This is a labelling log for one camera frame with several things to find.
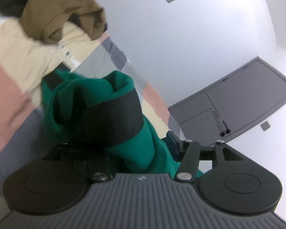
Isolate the pastel patchwork bed cover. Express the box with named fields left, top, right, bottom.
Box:
left=0, top=19, right=184, bottom=220

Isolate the brown garment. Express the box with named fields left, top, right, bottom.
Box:
left=19, top=0, right=107, bottom=44

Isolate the green hooded sweatshirt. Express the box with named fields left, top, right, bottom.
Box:
left=39, top=68, right=205, bottom=179

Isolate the small grey wall plate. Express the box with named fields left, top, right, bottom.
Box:
left=260, top=121, right=271, bottom=131

